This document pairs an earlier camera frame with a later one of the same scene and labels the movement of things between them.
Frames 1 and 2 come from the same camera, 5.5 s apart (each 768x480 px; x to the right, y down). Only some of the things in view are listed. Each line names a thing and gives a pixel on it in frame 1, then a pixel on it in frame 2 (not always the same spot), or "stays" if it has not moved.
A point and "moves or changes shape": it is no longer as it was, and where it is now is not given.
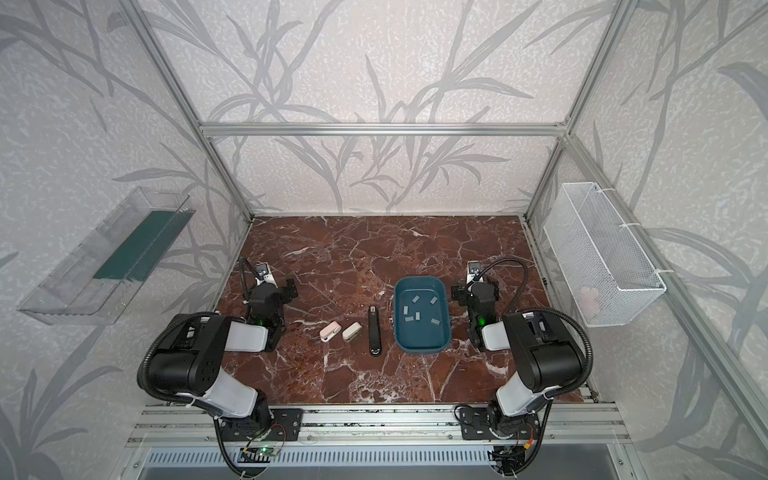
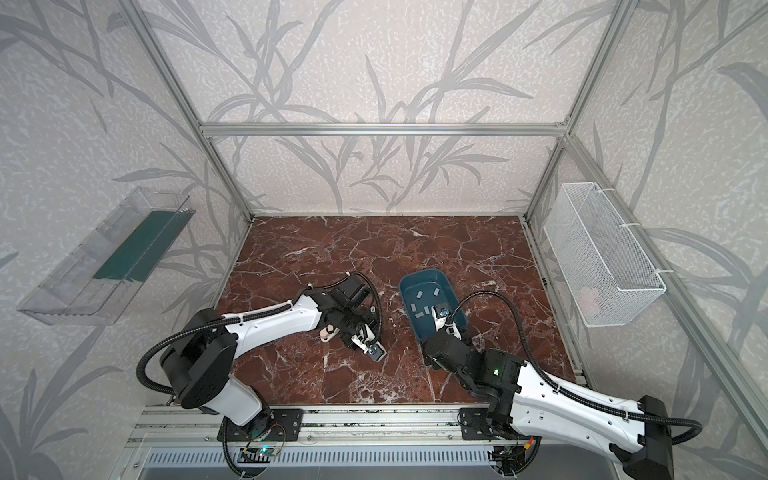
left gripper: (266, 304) to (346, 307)
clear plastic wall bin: (93, 283) stays
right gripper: (477, 291) to (442, 336)
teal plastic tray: (422, 308) moves or changes shape
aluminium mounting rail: (379, 426) stays
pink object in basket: (588, 301) stays
